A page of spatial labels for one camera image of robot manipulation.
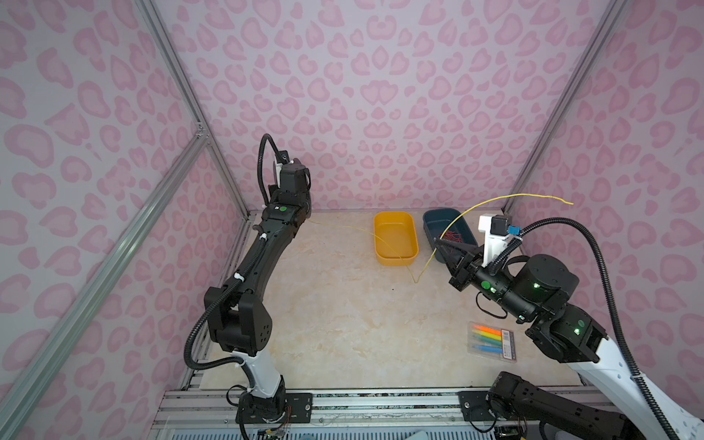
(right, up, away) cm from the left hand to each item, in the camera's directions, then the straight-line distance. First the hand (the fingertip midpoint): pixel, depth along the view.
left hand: (283, 176), depth 81 cm
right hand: (+38, -19, -28) cm, 51 cm away
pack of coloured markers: (+63, -50, +2) cm, 80 cm away
